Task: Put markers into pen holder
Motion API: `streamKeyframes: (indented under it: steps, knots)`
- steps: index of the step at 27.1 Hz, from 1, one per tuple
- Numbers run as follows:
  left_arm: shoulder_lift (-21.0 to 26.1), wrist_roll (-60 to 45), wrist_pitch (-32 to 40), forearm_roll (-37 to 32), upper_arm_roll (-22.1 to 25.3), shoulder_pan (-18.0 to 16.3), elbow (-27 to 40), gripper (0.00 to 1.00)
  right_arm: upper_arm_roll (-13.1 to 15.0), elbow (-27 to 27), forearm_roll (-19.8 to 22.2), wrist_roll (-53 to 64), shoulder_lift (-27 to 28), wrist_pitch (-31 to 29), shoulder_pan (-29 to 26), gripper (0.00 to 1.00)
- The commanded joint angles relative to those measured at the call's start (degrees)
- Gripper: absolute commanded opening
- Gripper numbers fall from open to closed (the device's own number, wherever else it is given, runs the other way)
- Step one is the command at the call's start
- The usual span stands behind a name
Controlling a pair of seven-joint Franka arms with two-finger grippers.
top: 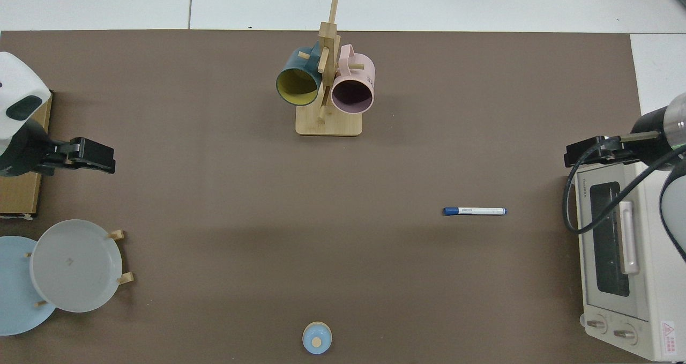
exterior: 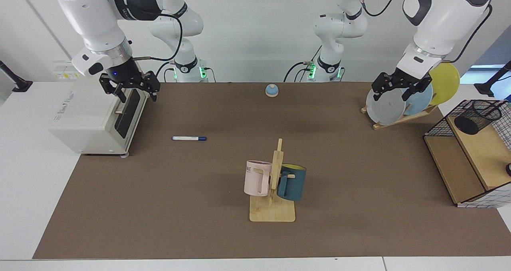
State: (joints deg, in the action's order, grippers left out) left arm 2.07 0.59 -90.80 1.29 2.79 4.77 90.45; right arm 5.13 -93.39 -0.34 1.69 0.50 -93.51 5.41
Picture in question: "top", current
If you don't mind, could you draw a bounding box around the wooden cup stand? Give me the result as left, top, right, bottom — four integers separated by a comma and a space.
295, 0, 364, 137

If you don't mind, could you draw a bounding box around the wooden plate rack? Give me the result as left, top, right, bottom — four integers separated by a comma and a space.
25, 229, 135, 307

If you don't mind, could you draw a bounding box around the light blue plate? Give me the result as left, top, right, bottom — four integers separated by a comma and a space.
0, 236, 57, 336

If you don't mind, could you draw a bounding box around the small blue round bell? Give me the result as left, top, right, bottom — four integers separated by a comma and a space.
302, 322, 333, 355

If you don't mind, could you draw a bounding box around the pale toaster oven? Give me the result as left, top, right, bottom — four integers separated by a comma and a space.
575, 160, 686, 362

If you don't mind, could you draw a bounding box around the white marker with blue cap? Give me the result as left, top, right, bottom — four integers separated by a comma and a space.
443, 207, 508, 216

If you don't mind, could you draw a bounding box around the brown table cloth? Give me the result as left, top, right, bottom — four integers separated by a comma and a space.
0, 30, 646, 364

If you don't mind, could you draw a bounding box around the dark teal mug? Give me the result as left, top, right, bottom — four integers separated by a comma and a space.
276, 41, 326, 106

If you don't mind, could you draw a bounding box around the grey plate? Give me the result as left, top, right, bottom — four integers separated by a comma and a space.
29, 219, 123, 314

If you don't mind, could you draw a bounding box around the wire basket with wooden floor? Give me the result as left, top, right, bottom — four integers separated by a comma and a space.
0, 91, 53, 218

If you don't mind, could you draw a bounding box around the pink mug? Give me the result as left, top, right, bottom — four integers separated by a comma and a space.
331, 44, 375, 114

